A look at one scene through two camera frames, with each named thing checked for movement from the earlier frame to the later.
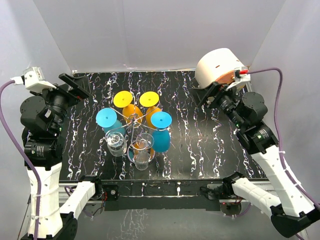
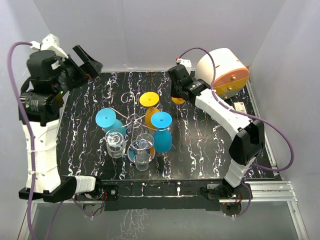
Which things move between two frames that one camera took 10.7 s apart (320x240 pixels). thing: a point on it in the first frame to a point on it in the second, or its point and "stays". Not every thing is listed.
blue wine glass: x=107 y=118 stays
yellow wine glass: x=124 y=99 to x=178 y=100
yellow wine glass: x=150 y=99 stays
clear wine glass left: x=116 y=143 stays
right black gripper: x=201 y=95 to x=173 y=91
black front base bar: x=150 y=194 stays
